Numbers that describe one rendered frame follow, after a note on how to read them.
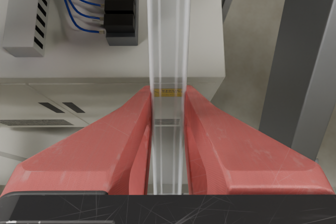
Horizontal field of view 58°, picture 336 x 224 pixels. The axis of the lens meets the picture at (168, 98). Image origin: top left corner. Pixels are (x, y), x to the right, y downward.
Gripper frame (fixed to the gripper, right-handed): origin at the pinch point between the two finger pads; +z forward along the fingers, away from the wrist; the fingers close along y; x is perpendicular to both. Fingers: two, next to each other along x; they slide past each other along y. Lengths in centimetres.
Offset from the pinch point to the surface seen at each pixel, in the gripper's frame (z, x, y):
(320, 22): 5.6, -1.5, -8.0
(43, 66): 35.2, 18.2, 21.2
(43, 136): 72, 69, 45
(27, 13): 38.1, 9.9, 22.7
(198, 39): 39.2, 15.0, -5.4
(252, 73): 90, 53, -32
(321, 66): 4.8, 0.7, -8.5
